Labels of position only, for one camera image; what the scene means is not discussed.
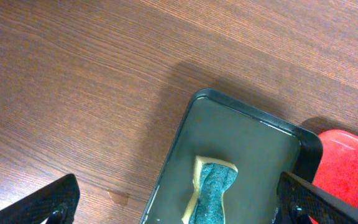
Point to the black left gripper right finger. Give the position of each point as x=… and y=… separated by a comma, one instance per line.
x=302, y=202

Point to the red serving tray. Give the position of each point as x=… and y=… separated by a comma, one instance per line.
x=337, y=173

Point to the black water tray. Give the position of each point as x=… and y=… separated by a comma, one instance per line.
x=259, y=144

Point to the green and yellow sponge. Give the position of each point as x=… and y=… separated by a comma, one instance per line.
x=211, y=178

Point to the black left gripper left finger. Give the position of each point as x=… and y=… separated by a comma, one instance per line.
x=54, y=203

